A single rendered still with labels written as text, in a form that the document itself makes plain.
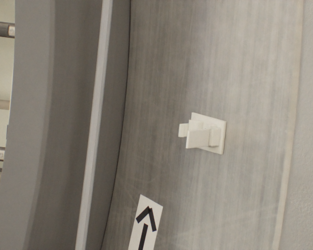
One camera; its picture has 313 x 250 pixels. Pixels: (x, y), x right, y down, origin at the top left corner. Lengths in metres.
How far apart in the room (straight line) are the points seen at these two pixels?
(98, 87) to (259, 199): 0.09
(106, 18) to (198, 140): 0.07
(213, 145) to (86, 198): 0.07
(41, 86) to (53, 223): 0.07
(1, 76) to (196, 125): 5.61
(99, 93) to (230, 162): 0.07
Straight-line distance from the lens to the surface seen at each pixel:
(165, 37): 1.05
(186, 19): 1.04
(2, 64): 6.62
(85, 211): 1.05
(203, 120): 1.03
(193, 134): 1.01
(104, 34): 1.03
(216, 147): 1.02
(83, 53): 1.05
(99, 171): 1.07
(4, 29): 5.83
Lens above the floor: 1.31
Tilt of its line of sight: 9 degrees down
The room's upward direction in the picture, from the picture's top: 5 degrees clockwise
